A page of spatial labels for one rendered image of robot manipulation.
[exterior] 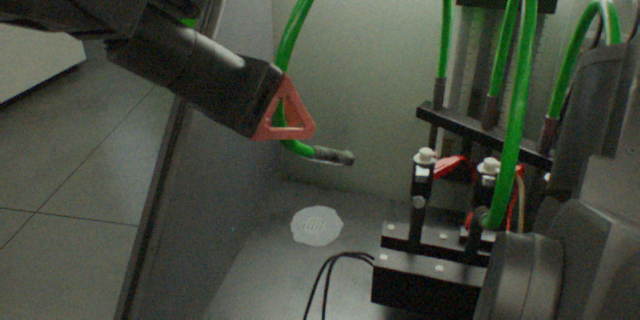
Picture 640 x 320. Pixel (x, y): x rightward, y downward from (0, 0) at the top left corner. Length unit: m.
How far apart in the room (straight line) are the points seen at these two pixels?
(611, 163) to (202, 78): 0.34
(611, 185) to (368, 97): 0.81
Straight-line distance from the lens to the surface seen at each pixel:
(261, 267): 0.96
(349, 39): 0.93
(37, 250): 2.43
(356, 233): 1.01
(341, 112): 1.00
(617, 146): 0.19
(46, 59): 3.65
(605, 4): 0.60
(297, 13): 0.50
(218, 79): 0.45
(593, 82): 0.22
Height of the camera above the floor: 1.53
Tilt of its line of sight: 33 degrees down
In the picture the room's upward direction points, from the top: straight up
